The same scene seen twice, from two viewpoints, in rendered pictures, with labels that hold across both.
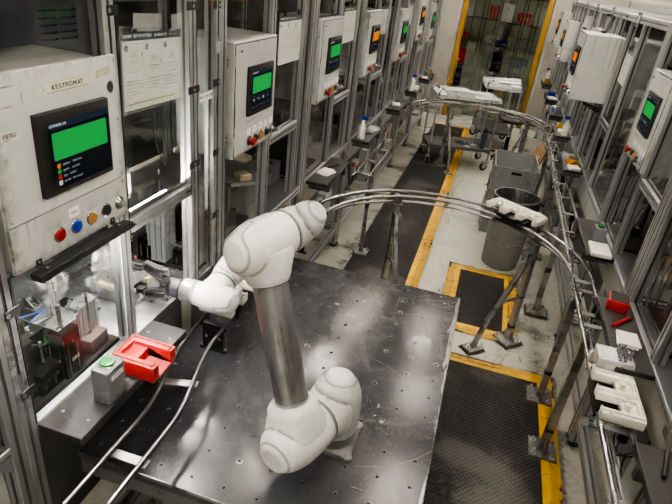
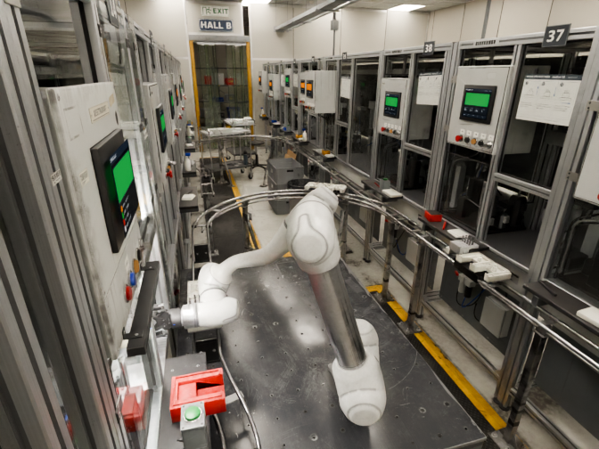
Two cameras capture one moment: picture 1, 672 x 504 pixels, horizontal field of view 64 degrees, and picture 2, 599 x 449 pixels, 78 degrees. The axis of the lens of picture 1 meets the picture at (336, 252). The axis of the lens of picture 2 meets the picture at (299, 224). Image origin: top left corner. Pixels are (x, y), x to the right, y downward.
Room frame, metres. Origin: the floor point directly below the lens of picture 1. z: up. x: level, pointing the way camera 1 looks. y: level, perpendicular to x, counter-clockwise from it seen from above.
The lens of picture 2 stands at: (0.45, 0.70, 1.85)
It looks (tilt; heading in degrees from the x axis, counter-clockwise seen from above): 23 degrees down; 331
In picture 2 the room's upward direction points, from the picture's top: straight up
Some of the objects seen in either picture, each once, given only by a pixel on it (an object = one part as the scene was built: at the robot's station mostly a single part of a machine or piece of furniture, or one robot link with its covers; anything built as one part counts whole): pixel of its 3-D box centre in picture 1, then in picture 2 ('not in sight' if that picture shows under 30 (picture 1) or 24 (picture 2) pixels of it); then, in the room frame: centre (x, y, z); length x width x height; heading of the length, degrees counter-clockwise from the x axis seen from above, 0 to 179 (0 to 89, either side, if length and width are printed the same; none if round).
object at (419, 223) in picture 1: (426, 179); (221, 193); (6.10, -0.95, 0.01); 5.85 x 0.59 x 0.01; 166
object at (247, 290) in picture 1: (235, 293); (203, 306); (1.92, 0.40, 0.84); 0.36 x 0.14 x 0.10; 166
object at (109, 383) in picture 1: (106, 377); (191, 430); (1.19, 0.62, 0.97); 0.08 x 0.08 x 0.12; 76
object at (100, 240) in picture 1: (85, 244); (143, 297); (1.26, 0.67, 1.37); 0.36 x 0.04 x 0.04; 166
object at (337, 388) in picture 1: (335, 401); (357, 347); (1.35, -0.06, 0.85); 0.18 x 0.16 x 0.22; 147
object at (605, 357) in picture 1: (615, 355); (463, 243); (1.69, -1.09, 0.92); 0.13 x 0.10 x 0.09; 76
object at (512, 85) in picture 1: (496, 111); (241, 140); (8.12, -2.07, 0.48); 0.84 x 0.58 x 0.97; 174
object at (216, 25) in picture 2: not in sight; (216, 25); (9.49, -2.13, 2.82); 0.75 x 0.04 x 0.25; 76
